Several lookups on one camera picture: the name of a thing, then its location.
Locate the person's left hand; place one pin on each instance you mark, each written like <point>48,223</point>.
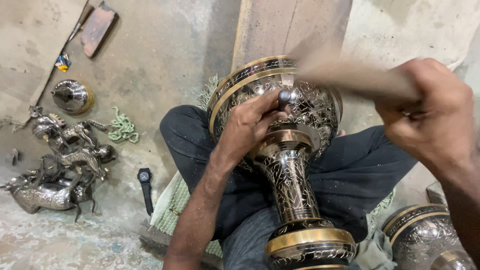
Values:
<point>243,127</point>

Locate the person's right hand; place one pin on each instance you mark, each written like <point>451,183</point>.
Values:
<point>438,112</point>

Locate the person's right fingers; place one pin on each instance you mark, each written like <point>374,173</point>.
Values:
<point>401,123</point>

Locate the wooden mallet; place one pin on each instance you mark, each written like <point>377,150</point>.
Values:
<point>356,79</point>

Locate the dark metal engraving chisel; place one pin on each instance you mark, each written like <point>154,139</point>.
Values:
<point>284,98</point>

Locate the person's black trousers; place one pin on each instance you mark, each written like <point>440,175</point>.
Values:
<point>352,176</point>

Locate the small grey block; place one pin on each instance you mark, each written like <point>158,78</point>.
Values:
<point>435,193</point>

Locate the large engraved brass vase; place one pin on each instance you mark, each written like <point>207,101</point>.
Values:
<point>292,180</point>

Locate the grey cloth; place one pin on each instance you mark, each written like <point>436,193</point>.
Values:
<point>375,251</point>

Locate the wooden board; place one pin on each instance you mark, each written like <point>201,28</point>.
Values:
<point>285,30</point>

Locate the green woven mat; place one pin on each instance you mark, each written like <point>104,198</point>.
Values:
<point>170,206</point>

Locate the black wrist watch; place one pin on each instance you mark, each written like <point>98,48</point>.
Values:
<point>145,183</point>

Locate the engraved metal horse figurine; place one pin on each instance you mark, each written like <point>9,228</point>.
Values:
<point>56,127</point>
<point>86,155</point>
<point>45,197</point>

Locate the reddish brick slab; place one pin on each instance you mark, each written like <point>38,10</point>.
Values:
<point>98,30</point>

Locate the engraved metal lid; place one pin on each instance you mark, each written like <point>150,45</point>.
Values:
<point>73,96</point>

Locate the metal hand tool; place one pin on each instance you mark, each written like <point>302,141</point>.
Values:
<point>79,24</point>

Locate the small colourful wrapper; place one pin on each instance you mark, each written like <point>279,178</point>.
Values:
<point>63,62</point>

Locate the beige floor sheet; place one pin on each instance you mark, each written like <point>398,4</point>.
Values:
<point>26,52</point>

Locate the small metal piece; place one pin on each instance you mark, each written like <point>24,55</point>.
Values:
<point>15,156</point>

